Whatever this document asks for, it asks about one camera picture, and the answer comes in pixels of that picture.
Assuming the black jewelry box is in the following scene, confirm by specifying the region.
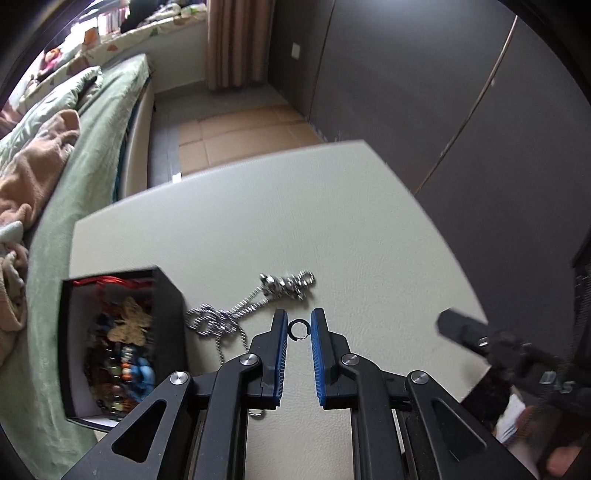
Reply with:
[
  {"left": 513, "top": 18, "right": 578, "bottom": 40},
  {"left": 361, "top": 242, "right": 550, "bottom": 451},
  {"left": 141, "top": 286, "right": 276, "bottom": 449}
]
[{"left": 57, "top": 266, "right": 188, "bottom": 432}]

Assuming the small metal ring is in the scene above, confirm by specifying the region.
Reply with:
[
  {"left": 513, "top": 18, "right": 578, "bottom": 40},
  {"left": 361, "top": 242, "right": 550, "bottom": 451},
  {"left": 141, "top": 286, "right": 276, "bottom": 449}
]
[{"left": 287, "top": 318, "right": 312, "bottom": 341}]

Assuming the right hand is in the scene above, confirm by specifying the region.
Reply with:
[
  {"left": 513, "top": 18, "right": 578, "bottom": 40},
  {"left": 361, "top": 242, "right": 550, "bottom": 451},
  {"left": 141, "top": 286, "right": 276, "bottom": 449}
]
[{"left": 516, "top": 405, "right": 590, "bottom": 479}]

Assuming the green bed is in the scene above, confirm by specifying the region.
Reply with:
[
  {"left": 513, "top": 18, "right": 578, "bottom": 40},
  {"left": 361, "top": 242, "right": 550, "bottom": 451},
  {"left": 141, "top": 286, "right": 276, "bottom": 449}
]
[{"left": 1, "top": 54, "right": 151, "bottom": 479}]

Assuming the pink fleece blanket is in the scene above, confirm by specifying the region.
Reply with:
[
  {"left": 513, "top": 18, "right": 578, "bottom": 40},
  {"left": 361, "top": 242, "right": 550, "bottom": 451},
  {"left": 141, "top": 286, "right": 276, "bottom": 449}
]
[{"left": 1, "top": 109, "right": 80, "bottom": 360}]

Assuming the light green duvet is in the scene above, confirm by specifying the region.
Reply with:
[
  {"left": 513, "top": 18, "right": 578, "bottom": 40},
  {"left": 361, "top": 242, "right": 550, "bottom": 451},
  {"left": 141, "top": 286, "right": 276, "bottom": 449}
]
[{"left": 1, "top": 66, "right": 103, "bottom": 158}]

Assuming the window seat cushion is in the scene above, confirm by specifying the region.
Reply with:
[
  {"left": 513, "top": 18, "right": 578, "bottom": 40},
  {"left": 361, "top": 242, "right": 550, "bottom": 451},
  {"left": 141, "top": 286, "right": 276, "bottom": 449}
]
[{"left": 10, "top": 4, "right": 207, "bottom": 113}]

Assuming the right pink curtain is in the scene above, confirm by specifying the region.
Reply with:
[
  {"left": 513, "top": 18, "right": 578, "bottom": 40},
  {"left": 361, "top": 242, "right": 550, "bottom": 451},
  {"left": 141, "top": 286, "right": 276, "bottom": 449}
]
[{"left": 205, "top": 0, "right": 276, "bottom": 91}]

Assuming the silver chain necklace with pendant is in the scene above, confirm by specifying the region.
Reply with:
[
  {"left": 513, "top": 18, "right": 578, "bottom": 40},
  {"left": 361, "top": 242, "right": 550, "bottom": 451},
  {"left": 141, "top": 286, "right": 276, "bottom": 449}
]
[{"left": 185, "top": 269, "right": 318, "bottom": 365}]

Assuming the wall socket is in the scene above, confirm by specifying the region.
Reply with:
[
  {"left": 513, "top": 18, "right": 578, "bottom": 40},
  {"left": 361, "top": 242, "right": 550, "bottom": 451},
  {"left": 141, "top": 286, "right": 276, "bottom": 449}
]
[{"left": 290, "top": 43, "right": 301, "bottom": 60}]

